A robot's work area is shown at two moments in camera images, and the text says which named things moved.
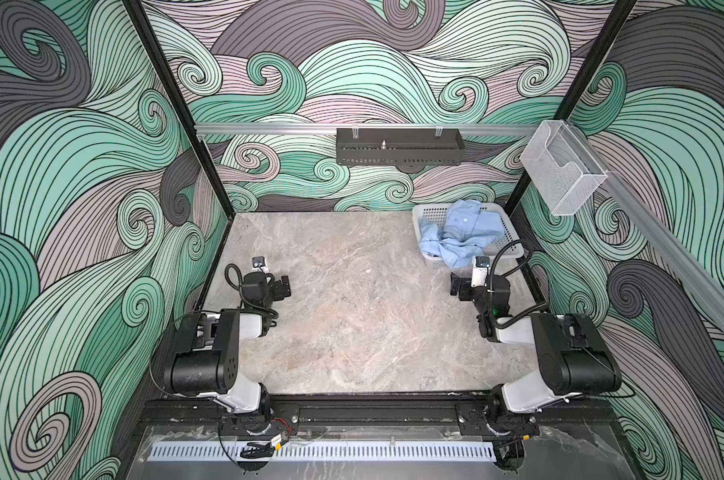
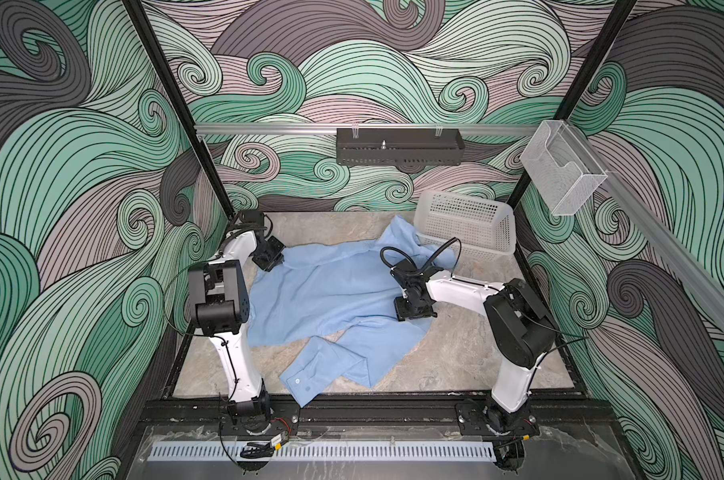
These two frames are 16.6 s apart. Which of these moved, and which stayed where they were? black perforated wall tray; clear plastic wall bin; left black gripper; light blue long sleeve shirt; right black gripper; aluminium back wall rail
Moved: right black gripper; left black gripper; light blue long sleeve shirt
Stayed: clear plastic wall bin; black perforated wall tray; aluminium back wall rail
